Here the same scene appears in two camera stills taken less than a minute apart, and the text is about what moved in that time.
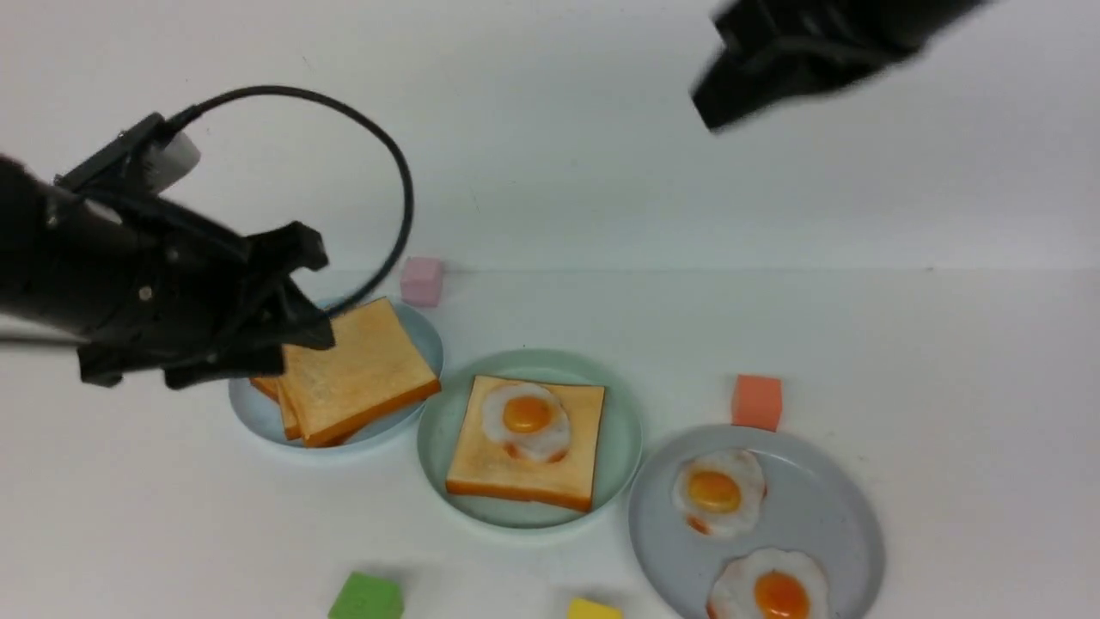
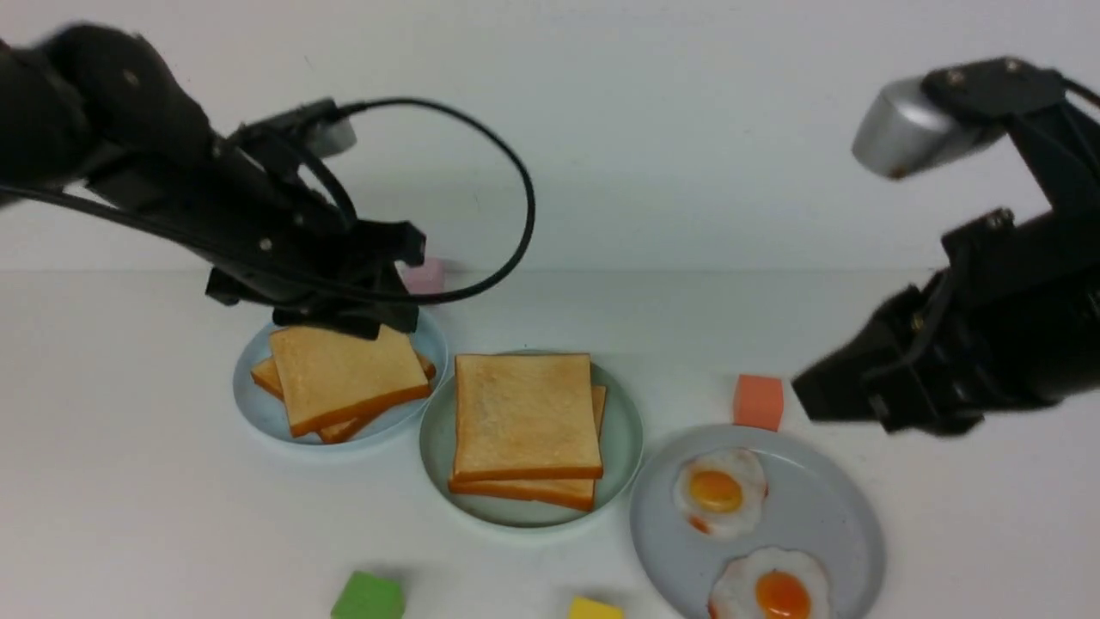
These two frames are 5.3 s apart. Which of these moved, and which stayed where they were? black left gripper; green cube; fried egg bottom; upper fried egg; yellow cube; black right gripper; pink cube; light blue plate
Moved: black right gripper; black left gripper
Stayed: pink cube; green cube; yellow cube; light blue plate; fried egg bottom; upper fried egg
